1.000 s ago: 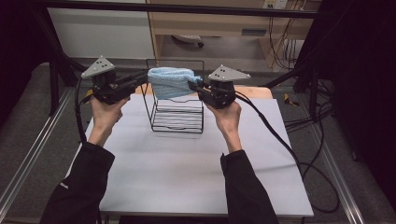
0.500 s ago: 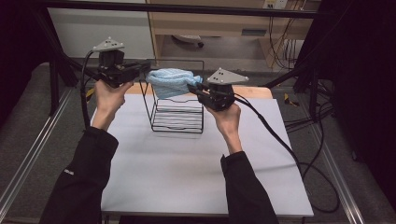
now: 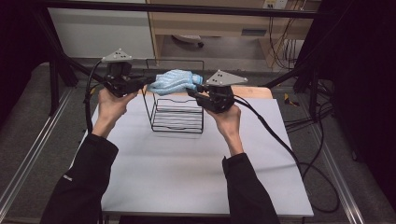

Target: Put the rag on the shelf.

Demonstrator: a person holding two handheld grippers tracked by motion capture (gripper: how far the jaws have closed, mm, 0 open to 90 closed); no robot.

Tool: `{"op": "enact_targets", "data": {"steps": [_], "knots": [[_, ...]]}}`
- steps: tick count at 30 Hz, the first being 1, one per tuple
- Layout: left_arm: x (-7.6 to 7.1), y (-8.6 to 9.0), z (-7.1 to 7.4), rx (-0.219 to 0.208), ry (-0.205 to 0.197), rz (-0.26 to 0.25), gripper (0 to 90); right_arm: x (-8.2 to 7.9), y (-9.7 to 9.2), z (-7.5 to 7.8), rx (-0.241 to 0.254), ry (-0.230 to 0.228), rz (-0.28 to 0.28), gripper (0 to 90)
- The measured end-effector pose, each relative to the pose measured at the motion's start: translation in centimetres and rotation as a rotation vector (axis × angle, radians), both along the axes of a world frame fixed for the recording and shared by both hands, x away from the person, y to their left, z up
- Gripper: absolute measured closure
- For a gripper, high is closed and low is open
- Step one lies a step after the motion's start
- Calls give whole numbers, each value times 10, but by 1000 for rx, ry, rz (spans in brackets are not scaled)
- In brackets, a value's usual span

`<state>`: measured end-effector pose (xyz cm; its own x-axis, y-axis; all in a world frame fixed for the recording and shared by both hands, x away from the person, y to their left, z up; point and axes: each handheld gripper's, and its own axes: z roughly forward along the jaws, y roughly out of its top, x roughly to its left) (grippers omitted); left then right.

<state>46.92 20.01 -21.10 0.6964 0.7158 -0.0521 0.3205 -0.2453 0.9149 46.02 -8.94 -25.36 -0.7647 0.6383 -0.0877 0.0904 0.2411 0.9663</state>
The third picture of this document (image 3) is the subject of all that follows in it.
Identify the white table cover board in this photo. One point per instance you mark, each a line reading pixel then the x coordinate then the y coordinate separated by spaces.
pixel 174 174

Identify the aluminium floor rail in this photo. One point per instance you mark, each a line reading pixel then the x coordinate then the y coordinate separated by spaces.
pixel 337 174
pixel 34 146

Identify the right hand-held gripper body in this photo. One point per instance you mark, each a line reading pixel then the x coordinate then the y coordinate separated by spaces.
pixel 219 98

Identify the wooden table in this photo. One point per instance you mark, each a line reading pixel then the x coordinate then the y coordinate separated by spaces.
pixel 252 92

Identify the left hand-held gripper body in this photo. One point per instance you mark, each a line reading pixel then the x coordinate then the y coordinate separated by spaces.
pixel 120 79

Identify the white cabinet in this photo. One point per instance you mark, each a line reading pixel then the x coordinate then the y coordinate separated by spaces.
pixel 102 34

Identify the black metal frame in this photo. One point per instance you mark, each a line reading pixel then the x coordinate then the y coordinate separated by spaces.
pixel 186 8

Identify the wooden desk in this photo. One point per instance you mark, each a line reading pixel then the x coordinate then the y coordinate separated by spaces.
pixel 218 26

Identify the person's right hand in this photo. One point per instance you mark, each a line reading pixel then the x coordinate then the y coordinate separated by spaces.
pixel 227 119

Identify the yellow black tape strip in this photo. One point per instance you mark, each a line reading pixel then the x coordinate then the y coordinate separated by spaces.
pixel 92 90
pixel 291 101

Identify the person's left hand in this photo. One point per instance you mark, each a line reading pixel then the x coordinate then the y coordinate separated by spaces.
pixel 112 107

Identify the white chair base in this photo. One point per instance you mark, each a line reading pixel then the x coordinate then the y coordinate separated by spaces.
pixel 188 38

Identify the white power strip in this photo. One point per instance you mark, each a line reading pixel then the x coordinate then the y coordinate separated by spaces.
pixel 275 3

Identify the blue striped cloth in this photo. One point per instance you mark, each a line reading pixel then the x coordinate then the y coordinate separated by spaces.
pixel 174 81

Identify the black curtain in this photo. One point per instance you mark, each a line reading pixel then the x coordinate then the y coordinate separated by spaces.
pixel 367 77
pixel 15 46

